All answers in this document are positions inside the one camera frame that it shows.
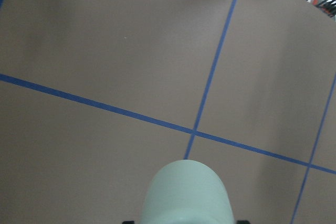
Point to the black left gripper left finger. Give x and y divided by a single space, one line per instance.
128 222

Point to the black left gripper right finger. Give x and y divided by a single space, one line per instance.
242 221

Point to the pale green plastic cup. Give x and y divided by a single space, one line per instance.
186 191

